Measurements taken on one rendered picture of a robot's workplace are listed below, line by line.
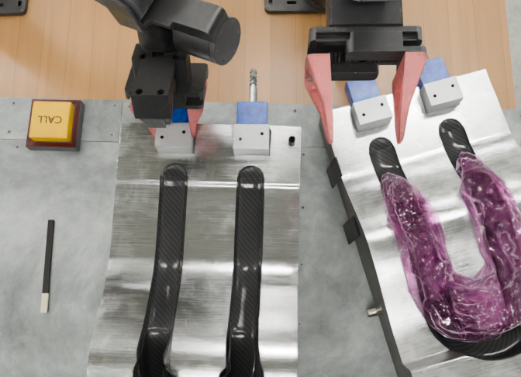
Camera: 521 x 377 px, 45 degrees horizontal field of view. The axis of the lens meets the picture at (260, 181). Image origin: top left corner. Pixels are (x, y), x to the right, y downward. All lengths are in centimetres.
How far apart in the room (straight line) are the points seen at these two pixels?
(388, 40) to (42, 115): 61
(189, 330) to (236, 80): 42
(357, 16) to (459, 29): 54
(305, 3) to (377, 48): 52
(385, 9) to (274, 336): 43
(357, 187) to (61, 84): 51
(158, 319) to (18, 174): 35
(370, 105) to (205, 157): 25
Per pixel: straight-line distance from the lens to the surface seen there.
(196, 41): 74
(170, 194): 91
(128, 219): 91
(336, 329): 95
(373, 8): 60
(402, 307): 89
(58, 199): 103
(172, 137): 89
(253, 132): 88
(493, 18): 115
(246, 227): 89
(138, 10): 72
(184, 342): 83
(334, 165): 94
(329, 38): 60
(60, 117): 103
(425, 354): 90
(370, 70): 63
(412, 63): 59
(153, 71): 77
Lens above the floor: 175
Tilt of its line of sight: 75 degrees down
